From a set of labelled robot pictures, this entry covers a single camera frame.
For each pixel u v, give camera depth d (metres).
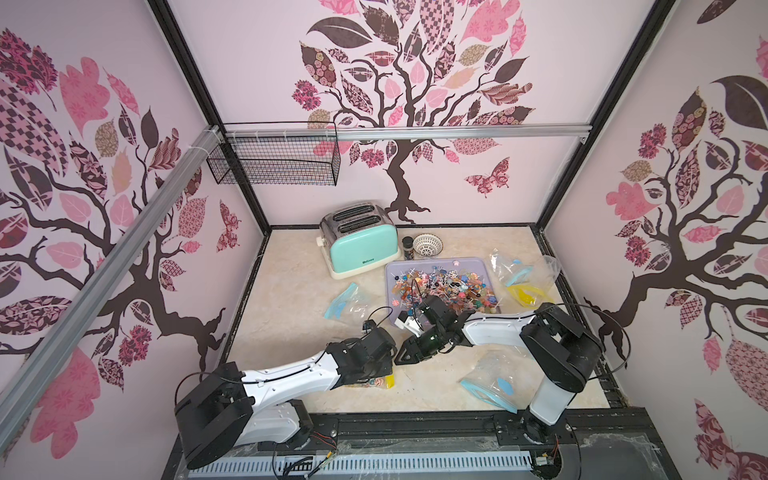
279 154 0.95
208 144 0.82
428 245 1.10
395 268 1.06
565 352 0.47
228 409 0.41
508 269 1.03
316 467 0.69
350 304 0.97
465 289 0.98
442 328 0.71
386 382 0.81
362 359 0.62
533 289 0.97
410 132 0.95
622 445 0.72
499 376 0.83
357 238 0.94
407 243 1.03
